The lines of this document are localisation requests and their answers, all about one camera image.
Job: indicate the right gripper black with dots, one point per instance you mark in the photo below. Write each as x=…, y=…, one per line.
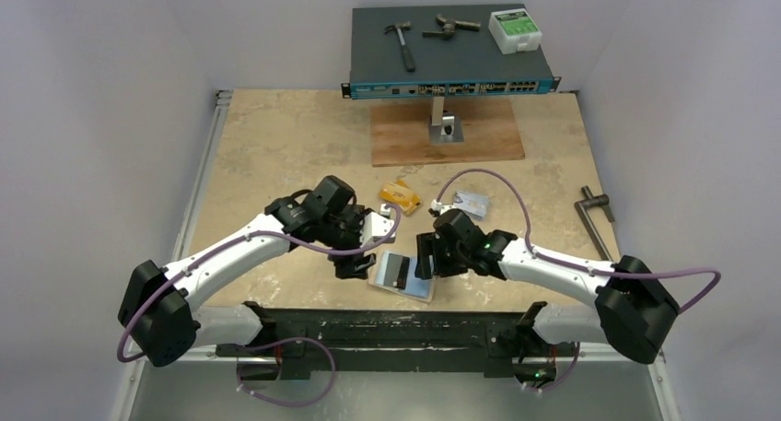
x=426, y=256

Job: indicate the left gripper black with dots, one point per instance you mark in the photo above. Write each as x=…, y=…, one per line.
x=345, y=265

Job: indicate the single black VIP card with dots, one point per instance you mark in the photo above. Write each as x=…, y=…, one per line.
x=397, y=271

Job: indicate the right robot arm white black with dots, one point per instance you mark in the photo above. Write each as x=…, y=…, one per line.
x=618, y=304

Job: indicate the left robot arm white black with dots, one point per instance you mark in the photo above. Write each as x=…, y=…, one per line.
x=164, y=312

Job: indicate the wooden board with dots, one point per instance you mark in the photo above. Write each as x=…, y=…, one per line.
x=399, y=133

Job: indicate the hammer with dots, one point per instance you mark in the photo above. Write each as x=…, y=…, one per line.
x=406, y=53

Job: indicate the metal clamp tool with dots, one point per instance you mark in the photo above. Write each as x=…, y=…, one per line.
x=449, y=27

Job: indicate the white green box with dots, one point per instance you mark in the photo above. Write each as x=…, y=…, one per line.
x=515, y=31

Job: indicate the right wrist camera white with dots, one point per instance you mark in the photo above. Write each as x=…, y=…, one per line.
x=437, y=208

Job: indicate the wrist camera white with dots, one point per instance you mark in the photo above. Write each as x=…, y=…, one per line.
x=377, y=225
x=437, y=208

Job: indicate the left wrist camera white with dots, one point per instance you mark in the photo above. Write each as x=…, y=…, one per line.
x=377, y=225

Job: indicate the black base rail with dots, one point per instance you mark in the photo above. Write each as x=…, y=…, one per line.
x=496, y=344

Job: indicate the metal stand post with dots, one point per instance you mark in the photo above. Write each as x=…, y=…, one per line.
x=444, y=127

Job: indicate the blue network switch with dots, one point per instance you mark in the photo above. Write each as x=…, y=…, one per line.
x=469, y=64

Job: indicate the aluminium frame rail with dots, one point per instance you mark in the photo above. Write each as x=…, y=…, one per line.
x=263, y=141

